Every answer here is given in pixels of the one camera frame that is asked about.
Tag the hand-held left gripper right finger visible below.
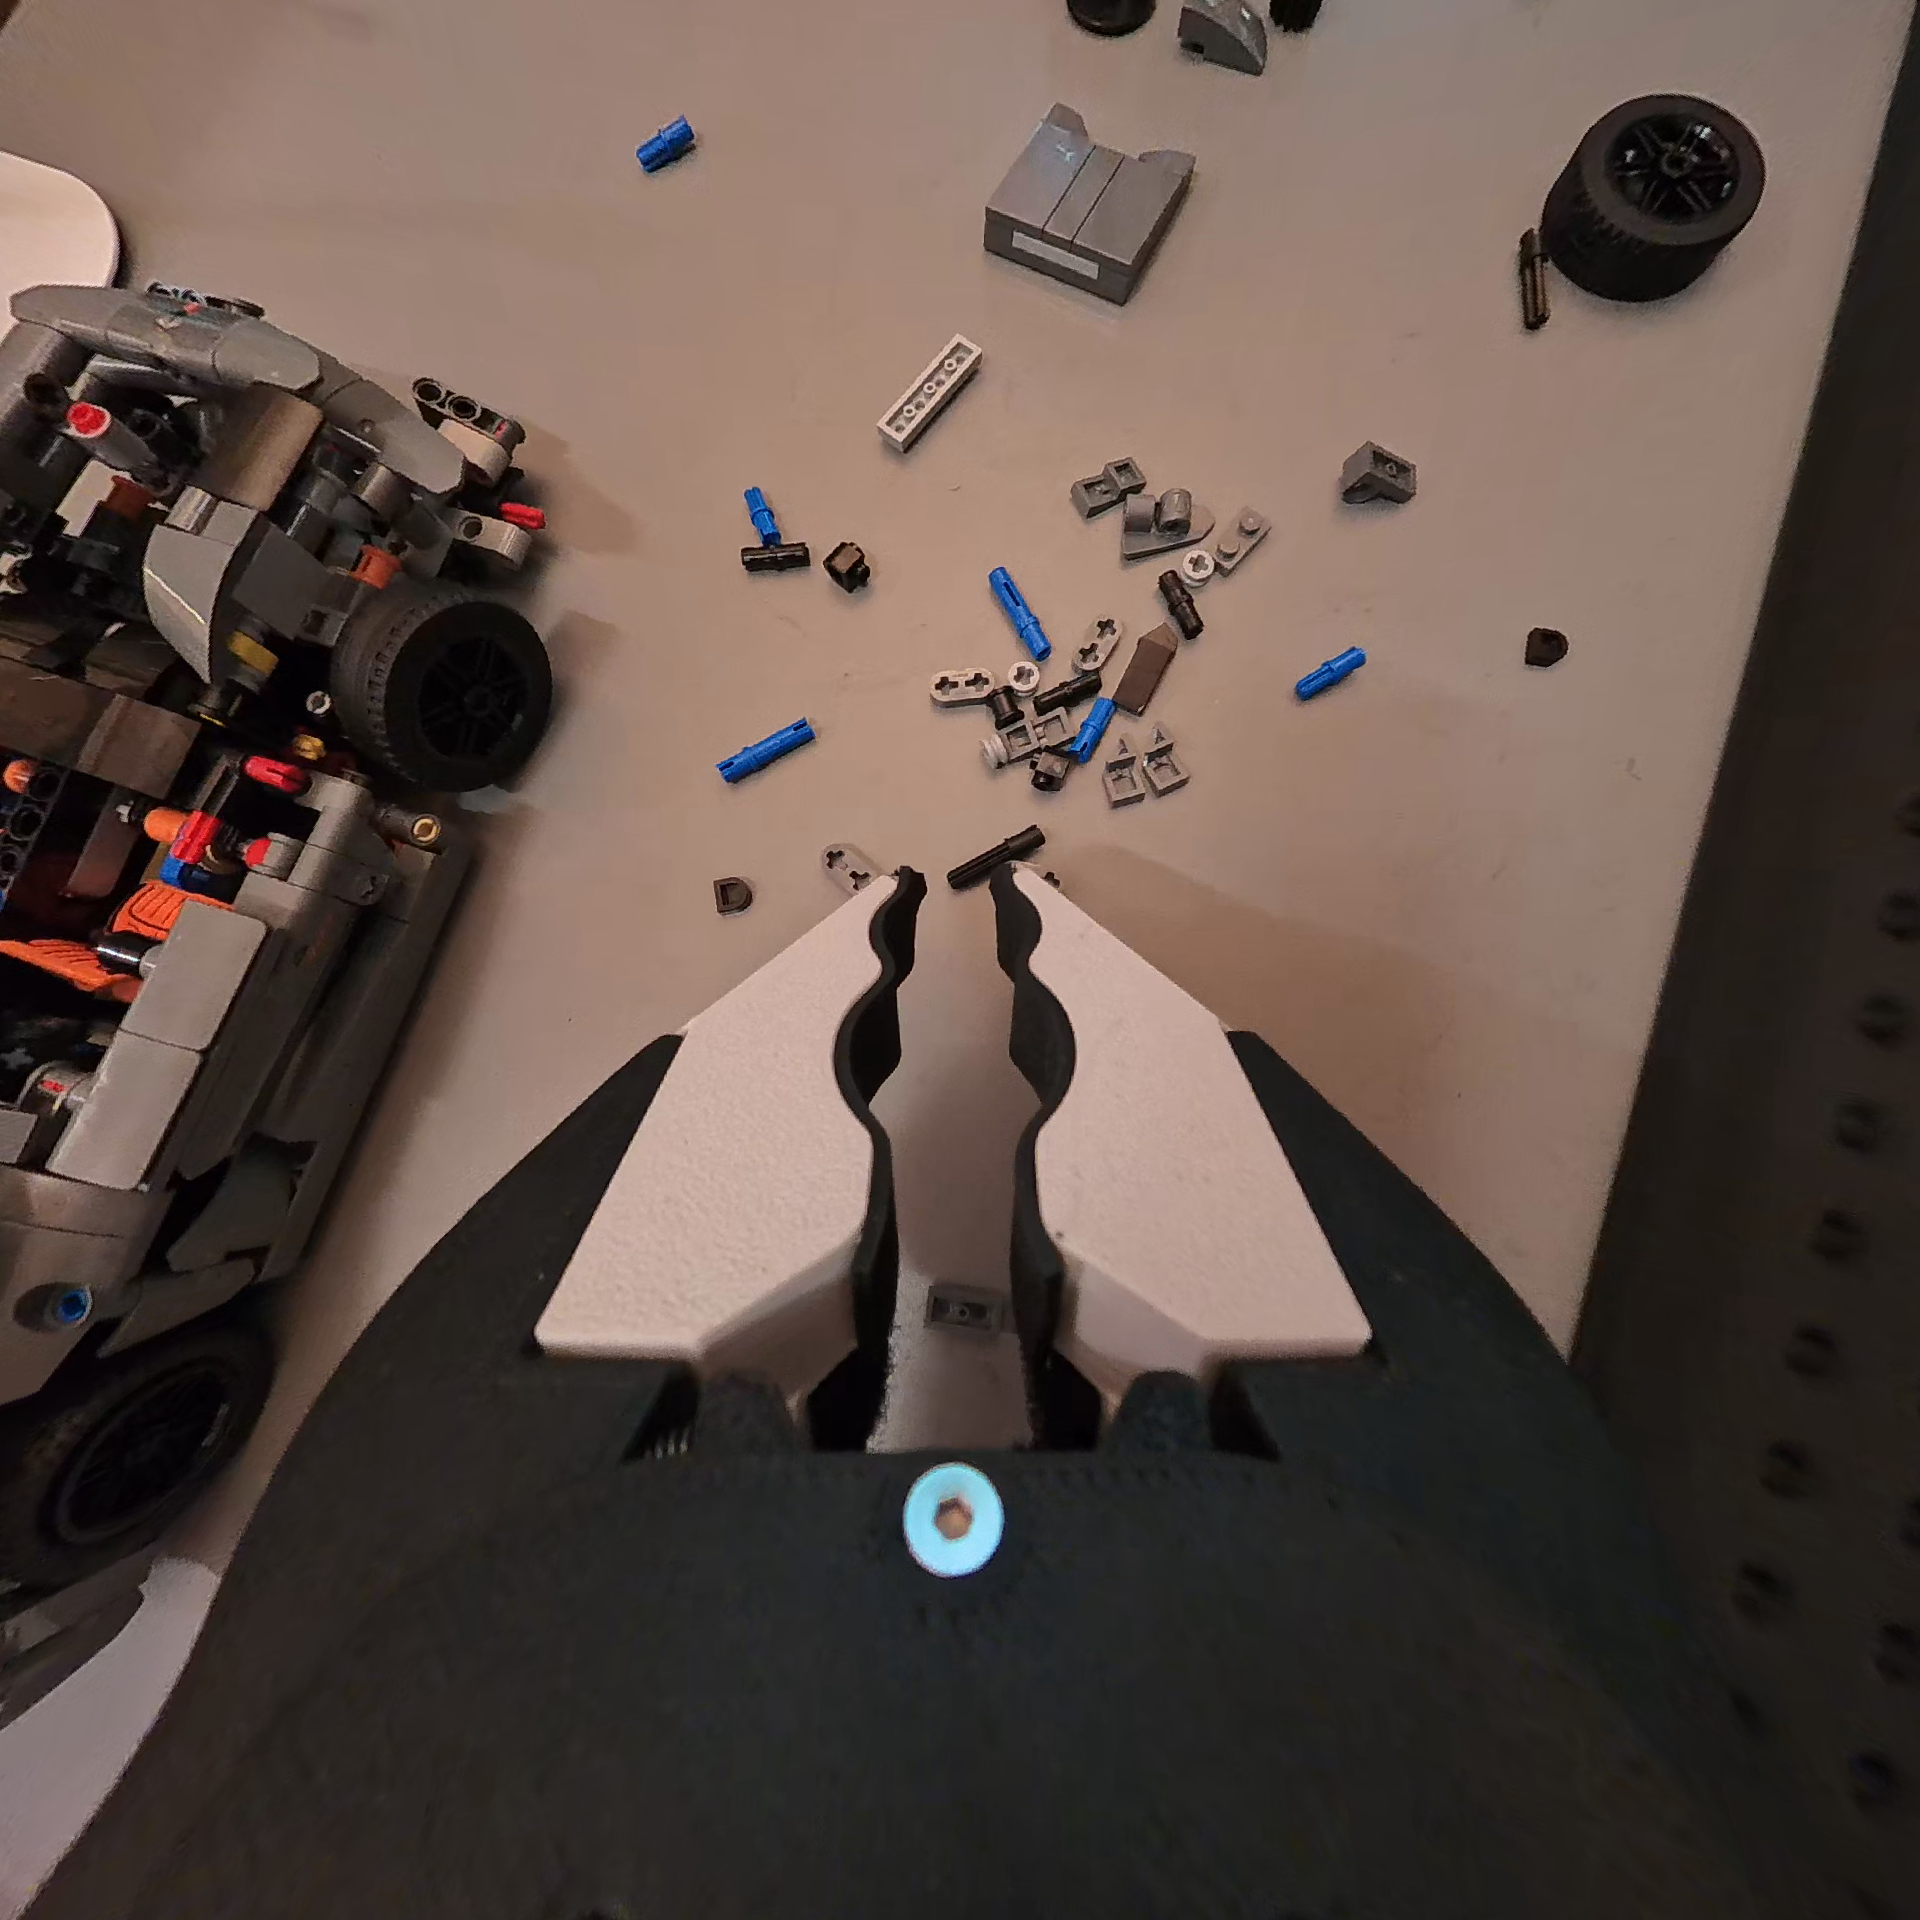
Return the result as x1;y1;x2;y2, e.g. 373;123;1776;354
986;859;1380;1450

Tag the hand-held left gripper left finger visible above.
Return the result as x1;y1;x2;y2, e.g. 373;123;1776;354
529;865;930;1450

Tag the light grey studded lego plate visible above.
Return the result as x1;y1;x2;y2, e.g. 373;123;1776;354
877;335;986;452

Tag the grey lego tile assembly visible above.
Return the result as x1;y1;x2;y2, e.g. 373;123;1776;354
984;104;1197;308

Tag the pile of small lego pieces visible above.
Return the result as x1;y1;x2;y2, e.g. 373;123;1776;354
712;458;1279;918

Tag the grey lego car model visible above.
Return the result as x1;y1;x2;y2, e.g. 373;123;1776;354
0;281;557;1593

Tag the black lego wheel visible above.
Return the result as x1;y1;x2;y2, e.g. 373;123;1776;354
1546;92;1771;303

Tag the white adjustable stand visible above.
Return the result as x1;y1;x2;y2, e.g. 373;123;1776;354
0;148;126;292

